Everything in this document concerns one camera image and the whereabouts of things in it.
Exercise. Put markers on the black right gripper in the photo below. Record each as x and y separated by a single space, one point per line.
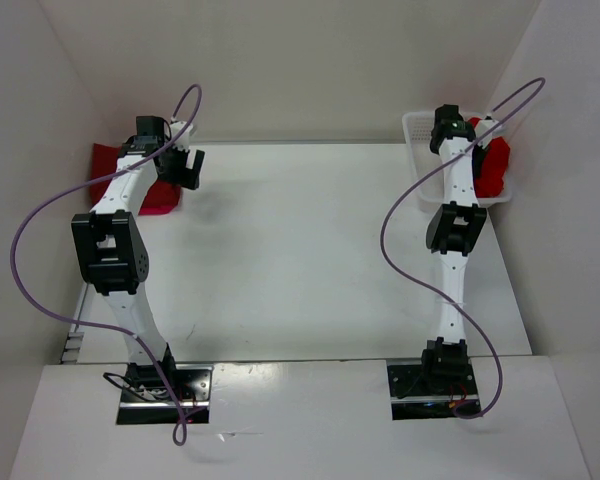
477 159

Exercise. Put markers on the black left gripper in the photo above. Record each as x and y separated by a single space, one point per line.
185 176

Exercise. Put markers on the bright red t shirt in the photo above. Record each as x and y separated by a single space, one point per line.
490 161

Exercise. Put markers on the dark red t shirt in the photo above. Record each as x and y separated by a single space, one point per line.
103 162

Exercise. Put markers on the pink red t shirt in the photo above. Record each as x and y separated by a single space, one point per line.
161 204

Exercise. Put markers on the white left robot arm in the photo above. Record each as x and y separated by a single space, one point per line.
111 253

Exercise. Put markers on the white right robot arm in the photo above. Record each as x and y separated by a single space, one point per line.
451 237

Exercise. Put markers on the white plastic laundry basket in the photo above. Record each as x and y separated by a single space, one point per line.
417 128

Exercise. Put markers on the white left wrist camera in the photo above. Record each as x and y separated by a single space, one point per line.
182 132

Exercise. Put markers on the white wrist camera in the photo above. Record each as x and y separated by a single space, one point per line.
488 129
182 132

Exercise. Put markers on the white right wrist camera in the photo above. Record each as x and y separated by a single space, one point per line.
488 129

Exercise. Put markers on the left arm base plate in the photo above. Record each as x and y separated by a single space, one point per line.
144 399

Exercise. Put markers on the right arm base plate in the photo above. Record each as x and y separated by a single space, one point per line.
413 397

